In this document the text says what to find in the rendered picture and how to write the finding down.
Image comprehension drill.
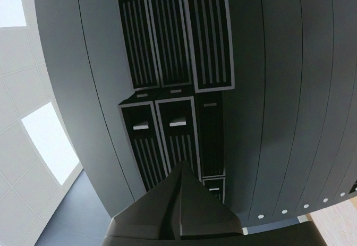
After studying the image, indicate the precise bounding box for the tan wooden board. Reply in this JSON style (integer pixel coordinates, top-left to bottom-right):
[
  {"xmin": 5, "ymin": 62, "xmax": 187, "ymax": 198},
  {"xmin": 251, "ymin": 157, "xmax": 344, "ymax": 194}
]
[{"xmin": 349, "ymin": 197, "xmax": 357, "ymax": 209}]

